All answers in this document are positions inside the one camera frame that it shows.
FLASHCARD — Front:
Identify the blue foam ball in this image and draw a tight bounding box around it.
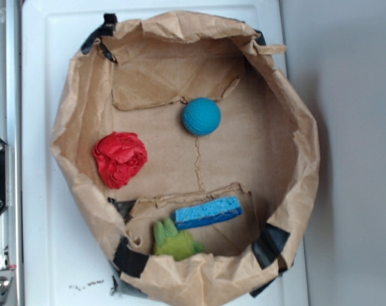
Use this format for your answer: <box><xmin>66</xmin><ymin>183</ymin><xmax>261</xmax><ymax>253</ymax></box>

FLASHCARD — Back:
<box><xmin>182</xmin><ymin>98</ymin><xmax>222</xmax><ymax>136</ymax></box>

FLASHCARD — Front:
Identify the red crumpled paper ball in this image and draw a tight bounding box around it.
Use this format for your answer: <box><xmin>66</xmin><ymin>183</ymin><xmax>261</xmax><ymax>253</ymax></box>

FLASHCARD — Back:
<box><xmin>92</xmin><ymin>132</ymin><xmax>148</xmax><ymax>189</ymax></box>

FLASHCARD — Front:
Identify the blue sponge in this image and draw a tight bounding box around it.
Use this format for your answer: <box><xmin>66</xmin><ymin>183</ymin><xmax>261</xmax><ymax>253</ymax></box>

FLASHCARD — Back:
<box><xmin>171</xmin><ymin>196</ymin><xmax>243</xmax><ymax>230</ymax></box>

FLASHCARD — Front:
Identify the green plush toy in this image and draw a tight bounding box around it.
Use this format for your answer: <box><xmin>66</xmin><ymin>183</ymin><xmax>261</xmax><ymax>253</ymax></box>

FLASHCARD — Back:
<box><xmin>153</xmin><ymin>218</ymin><xmax>204</xmax><ymax>261</ymax></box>

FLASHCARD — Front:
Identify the brown paper bag bin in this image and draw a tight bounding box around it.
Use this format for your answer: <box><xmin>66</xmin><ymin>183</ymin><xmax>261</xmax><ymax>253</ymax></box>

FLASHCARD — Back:
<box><xmin>51</xmin><ymin>11</ymin><xmax>320</xmax><ymax>305</ymax></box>

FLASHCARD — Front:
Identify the white plastic tray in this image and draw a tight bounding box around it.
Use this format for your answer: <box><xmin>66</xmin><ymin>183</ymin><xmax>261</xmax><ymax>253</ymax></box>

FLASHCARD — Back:
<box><xmin>20</xmin><ymin>4</ymin><xmax>310</xmax><ymax>306</ymax></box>

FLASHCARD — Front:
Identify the aluminium frame rail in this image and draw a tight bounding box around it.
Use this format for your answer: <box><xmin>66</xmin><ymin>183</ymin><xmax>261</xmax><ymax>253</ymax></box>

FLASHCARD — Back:
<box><xmin>0</xmin><ymin>1</ymin><xmax>24</xmax><ymax>305</ymax></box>

